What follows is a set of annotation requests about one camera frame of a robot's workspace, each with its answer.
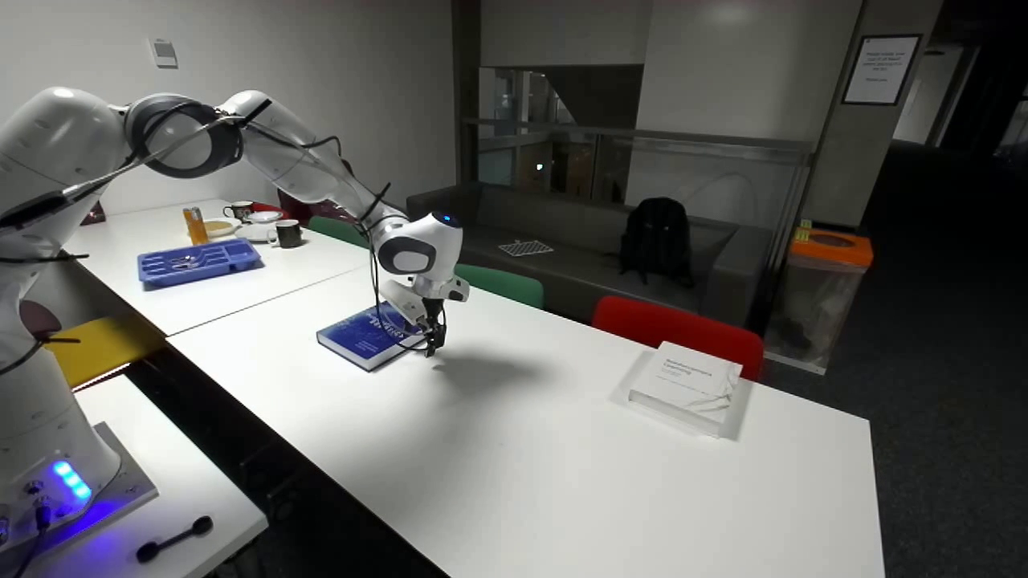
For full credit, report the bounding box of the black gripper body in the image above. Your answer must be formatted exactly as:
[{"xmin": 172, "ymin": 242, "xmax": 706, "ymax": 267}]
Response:
[{"xmin": 414, "ymin": 295, "xmax": 453, "ymax": 333}]

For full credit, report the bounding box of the blue hardcover book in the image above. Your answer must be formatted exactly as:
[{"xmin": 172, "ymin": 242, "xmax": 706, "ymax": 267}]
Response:
[{"xmin": 315, "ymin": 303, "xmax": 431, "ymax": 374}]

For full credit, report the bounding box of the white paper sheet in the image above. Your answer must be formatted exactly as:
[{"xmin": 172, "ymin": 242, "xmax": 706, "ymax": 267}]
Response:
[{"xmin": 495, "ymin": 236, "xmax": 559, "ymax": 259}]

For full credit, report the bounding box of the grey sofa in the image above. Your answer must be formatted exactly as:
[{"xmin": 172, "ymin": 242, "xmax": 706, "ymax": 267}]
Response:
[{"xmin": 411, "ymin": 182, "xmax": 776, "ymax": 329}]

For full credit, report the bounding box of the white container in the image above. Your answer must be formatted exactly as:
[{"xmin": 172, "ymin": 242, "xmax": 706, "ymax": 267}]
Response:
[{"xmin": 236, "ymin": 208, "xmax": 282, "ymax": 243}]

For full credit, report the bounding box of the black backpack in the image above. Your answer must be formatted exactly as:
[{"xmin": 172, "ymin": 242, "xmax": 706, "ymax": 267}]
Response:
[{"xmin": 615, "ymin": 196, "xmax": 698, "ymax": 289}]

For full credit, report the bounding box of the blue plastic compartment tray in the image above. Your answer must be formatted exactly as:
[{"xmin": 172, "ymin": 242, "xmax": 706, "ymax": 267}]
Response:
[{"xmin": 135, "ymin": 236, "xmax": 266, "ymax": 293}]

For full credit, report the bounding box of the black dumbbell-shaped tool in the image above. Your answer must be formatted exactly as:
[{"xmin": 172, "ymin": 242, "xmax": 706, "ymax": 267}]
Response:
[{"xmin": 135, "ymin": 512, "xmax": 216, "ymax": 569}]

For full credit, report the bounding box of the yellow chair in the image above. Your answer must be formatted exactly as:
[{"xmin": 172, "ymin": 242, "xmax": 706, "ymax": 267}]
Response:
[{"xmin": 49, "ymin": 312, "xmax": 169, "ymax": 392}]

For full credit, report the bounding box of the clear bin with orange lid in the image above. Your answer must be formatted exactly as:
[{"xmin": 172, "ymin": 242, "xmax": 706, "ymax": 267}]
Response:
[{"xmin": 764, "ymin": 226, "xmax": 877, "ymax": 380}]

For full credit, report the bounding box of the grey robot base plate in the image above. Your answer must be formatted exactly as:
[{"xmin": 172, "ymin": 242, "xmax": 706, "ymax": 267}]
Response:
[{"xmin": 0, "ymin": 420, "xmax": 159, "ymax": 566}]

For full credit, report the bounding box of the white wall switch box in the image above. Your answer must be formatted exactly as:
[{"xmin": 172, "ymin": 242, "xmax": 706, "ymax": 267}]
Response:
[{"xmin": 146, "ymin": 37, "xmax": 182, "ymax": 73}]

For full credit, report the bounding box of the framed wall notice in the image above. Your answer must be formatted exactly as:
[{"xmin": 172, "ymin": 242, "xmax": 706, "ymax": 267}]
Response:
[{"xmin": 838, "ymin": 31, "xmax": 926, "ymax": 109}]

